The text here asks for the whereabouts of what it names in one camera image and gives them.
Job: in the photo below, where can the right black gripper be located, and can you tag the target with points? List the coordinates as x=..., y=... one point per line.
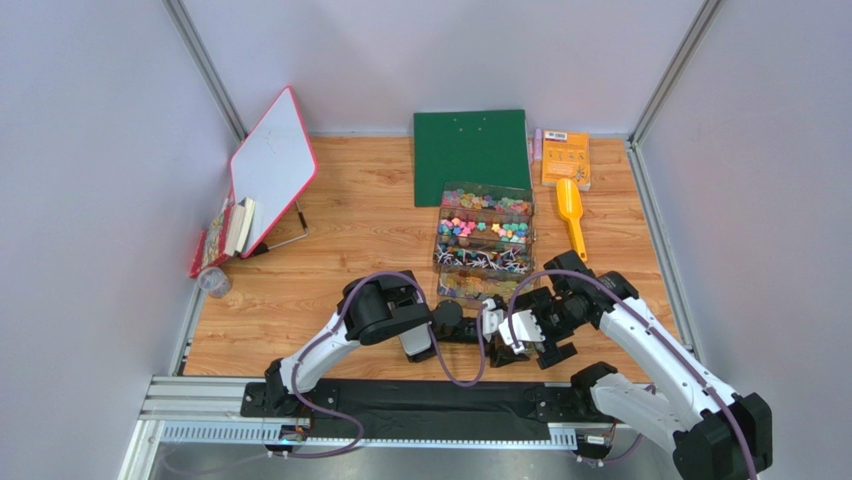
x=544, y=326

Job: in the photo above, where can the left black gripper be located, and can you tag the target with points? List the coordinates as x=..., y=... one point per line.
x=501, y=356

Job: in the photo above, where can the clear box of lollipops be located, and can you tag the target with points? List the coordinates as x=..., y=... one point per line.
x=468, y=252

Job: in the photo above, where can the clear box of gummy candies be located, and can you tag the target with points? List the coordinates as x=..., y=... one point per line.
x=476, y=196

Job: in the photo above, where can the yellow plastic scoop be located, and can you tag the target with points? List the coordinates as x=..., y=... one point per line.
x=571, y=211

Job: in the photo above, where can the clear round jar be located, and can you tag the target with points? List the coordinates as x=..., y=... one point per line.
x=526, y=351

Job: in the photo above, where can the clear box of star candies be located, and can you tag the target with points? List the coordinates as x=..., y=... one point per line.
x=485, y=225

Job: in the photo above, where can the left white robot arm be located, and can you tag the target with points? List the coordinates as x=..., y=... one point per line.
x=382, y=306

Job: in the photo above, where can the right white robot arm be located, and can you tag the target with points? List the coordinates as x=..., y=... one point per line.
x=708, y=428

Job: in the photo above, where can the green cutting mat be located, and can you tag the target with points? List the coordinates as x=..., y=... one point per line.
x=482, y=147

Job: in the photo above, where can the pink marker pen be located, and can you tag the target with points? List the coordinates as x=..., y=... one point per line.
x=537, y=145

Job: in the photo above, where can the red framed whiteboard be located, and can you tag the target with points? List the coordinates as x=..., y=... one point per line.
x=273, y=167

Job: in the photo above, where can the stack of books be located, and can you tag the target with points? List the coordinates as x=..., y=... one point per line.
x=226, y=236

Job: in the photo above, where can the small clear plastic cup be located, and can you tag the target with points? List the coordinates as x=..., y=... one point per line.
x=214, y=282

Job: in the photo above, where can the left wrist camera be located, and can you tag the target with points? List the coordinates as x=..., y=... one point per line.
x=492, y=314

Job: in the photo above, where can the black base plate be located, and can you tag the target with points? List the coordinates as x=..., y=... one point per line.
x=427, y=410

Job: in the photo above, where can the aluminium rail frame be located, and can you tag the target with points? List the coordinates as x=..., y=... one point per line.
x=192, y=427

